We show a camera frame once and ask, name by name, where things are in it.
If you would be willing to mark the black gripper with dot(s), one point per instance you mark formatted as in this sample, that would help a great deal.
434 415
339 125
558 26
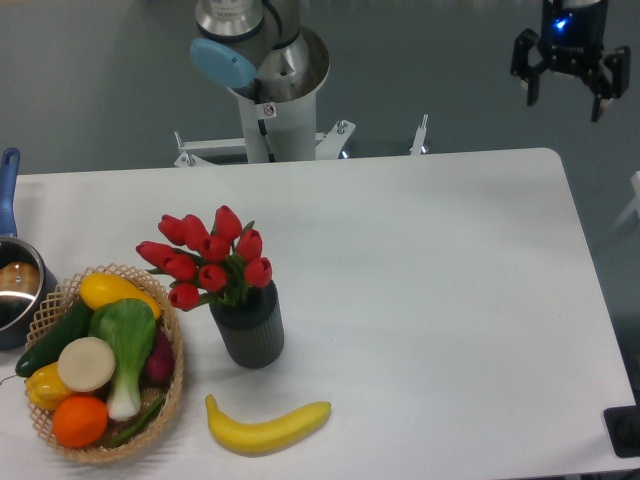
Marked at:
571 43

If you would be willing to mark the red tulip bouquet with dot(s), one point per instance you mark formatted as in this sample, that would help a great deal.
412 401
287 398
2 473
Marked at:
222 265

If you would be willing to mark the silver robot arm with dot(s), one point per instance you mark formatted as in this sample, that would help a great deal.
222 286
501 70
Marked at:
274 67

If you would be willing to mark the dark grey ribbed vase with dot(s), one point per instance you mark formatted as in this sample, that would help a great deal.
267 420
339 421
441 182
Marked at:
254 334

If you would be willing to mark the white object right edge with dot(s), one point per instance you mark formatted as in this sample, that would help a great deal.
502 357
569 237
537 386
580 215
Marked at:
628 218

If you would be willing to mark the black device at edge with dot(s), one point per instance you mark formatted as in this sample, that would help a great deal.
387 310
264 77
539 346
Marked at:
623 428

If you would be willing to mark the yellow banana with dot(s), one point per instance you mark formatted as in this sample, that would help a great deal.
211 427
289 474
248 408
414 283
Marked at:
254 439

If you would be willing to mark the green bok choy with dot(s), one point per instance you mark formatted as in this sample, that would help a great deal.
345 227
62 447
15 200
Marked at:
128 326

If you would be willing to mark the purple red onion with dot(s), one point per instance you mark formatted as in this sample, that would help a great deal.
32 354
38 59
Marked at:
159 365

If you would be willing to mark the yellow squash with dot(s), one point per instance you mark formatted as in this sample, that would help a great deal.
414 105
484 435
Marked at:
100 289

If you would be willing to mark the dark green cucumber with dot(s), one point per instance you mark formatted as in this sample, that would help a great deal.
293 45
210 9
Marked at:
73 325

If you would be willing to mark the woven wicker basket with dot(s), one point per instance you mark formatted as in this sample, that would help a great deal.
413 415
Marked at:
50 312

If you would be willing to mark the beige round slice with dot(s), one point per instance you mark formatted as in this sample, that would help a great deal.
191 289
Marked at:
86 364

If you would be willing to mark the green bean pod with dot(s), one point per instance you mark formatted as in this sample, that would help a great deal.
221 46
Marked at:
144 419

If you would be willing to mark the orange fruit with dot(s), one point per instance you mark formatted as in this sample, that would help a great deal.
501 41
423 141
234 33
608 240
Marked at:
79 421

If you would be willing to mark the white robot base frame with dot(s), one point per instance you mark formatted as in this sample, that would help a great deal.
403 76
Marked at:
329 145

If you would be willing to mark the blue handled saucepan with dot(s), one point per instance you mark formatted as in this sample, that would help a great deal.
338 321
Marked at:
25 278

